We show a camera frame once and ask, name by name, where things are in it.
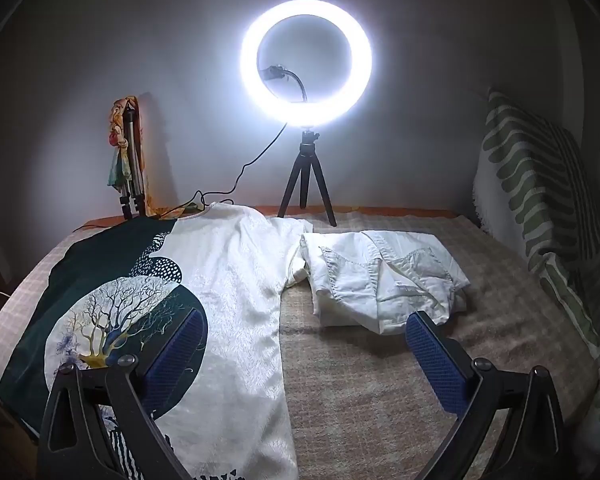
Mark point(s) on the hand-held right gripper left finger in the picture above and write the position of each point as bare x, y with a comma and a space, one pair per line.
175, 360

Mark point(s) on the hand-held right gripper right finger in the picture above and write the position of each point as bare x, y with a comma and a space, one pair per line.
437, 365

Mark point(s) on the white green tree-print shirt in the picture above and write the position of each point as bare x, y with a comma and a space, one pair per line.
240, 310

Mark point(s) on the beige checked blanket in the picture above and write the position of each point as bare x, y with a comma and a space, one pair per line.
380, 400

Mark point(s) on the white folded pants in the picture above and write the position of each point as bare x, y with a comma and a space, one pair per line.
360, 280

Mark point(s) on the green striped pillow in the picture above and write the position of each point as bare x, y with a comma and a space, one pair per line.
525, 170
580, 320

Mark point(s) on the silver folded tripod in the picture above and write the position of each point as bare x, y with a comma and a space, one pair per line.
130, 160

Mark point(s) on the small black tripod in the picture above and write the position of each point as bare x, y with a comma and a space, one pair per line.
306, 160

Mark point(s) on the black gooseneck phone holder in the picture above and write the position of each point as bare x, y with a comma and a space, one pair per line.
275, 72

